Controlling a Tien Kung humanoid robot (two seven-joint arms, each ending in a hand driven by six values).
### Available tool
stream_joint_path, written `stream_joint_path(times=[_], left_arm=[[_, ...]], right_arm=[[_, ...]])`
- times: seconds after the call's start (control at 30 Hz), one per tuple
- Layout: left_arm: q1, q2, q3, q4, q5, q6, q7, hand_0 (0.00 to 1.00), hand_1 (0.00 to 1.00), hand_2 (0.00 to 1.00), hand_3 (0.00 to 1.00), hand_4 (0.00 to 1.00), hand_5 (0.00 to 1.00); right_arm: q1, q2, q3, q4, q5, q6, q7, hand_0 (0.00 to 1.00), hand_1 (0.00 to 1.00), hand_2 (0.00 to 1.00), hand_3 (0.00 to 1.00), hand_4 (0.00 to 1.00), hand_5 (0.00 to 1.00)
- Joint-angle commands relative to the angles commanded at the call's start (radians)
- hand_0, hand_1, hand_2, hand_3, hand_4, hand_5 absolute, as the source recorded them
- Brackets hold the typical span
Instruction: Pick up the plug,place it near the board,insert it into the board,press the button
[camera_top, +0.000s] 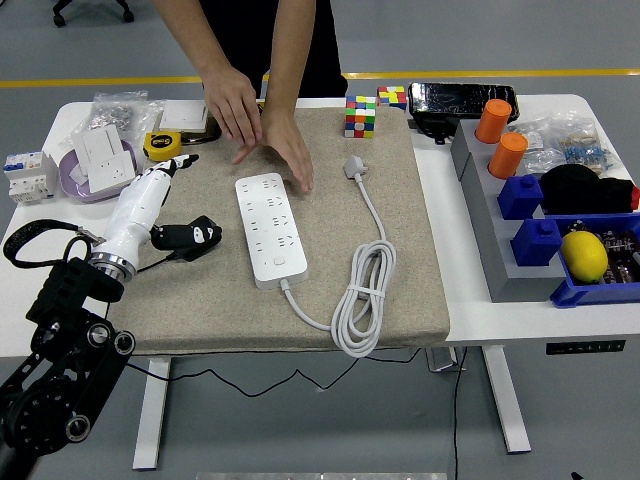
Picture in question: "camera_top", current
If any person's left hand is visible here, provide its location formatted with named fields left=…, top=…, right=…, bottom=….
left=232, top=107, right=315, bottom=194

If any person's right hand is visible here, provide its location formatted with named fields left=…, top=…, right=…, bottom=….
left=202, top=64, right=264, bottom=149

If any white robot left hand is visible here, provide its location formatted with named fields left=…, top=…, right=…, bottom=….
left=94, top=153, right=224, bottom=262

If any white power strip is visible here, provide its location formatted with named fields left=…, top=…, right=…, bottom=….
left=234, top=172, right=309, bottom=291

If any dark flat pad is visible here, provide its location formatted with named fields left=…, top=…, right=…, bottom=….
left=179, top=117, right=222, bottom=146

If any yellow tape measure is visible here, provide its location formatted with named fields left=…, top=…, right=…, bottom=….
left=143, top=130, right=184, bottom=163

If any person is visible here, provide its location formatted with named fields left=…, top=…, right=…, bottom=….
left=197, top=0, right=349, bottom=101

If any purple bowl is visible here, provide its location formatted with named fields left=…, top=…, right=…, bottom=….
left=58, top=139, right=140, bottom=204

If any large colourful puzzle cube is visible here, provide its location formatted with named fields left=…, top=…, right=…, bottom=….
left=343, top=94, right=377, bottom=140

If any plastic bag of screws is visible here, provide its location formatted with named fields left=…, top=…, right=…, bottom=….
left=59, top=89, right=166, bottom=149

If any white table leg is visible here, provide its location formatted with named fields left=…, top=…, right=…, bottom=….
left=132, top=357, right=172, bottom=471
left=482, top=345, right=531, bottom=455

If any white circuit breaker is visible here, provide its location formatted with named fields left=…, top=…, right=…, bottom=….
left=3, top=151, right=60, bottom=206

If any small colourful puzzle cube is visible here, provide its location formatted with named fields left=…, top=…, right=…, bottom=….
left=376, top=85, right=408, bottom=111

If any grey-brown mat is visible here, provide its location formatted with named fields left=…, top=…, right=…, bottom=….
left=107, top=105, right=451, bottom=357

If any black table control panel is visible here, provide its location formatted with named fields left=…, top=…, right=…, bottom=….
left=545, top=339, right=627, bottom=356

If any black device stand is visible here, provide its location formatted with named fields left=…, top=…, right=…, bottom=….
left=412, top=115, right=464, bottom=145

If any black office chair base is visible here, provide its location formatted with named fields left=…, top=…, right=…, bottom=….
left=52, top=0, right=136, bottom=29

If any shiny black flat device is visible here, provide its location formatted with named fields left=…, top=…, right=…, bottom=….
left=407, top=82, right=520, bottom=124

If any grey box under table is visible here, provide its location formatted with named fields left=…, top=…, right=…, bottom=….
left=425, top=347, right=467, bottom=374

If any blue plastic bin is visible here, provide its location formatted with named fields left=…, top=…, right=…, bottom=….
left=549, top=213, right=640, bottom=309

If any orange cylinder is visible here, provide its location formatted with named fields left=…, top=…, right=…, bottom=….
left=474, top=98, right=513, bottom=145
left=488, top=132, right=529, bottom=180

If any yellow lemon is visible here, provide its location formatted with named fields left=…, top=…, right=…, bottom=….
left=559, top=231, right=609, bottom=284

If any grey stepped block holder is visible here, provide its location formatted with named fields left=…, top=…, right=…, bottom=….
left=449, top=119, right=566, bottom=304

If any blue square block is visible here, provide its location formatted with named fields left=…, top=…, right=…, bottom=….
left=497, top=173, right=545, bottom=221
left=509, top=218, right=564, bottom=268

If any clear plastic parts bag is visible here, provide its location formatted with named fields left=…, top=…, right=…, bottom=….
left=509, top=119, right=566, bottom=174

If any black cloth with red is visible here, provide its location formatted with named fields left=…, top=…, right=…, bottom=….
left=538, top=163, right=640, bottom=216

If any plastic bag of resistors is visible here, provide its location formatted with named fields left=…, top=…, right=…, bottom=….
left=554, top=112, right=624, bottom=176

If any white wall socket panel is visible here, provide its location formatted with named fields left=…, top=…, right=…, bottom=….
left=85, top=152, right=137, bottom=194

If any white switch panel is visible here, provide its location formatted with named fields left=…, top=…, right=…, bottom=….
left=158, top=99, right=210, bottom=134

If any thin black plug cord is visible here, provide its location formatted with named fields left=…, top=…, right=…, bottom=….
left=136, top=253, right=177, bottom=275

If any white power strip cord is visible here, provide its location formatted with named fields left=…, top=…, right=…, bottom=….
left=278, top=154, right=398, bottom=359

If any black hanging cable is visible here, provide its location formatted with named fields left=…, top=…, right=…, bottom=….
left=452, top=347, right=469, bottom=480

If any black cable under table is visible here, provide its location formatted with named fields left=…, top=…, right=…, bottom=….
left=124, top=348, right=422, bottom=399

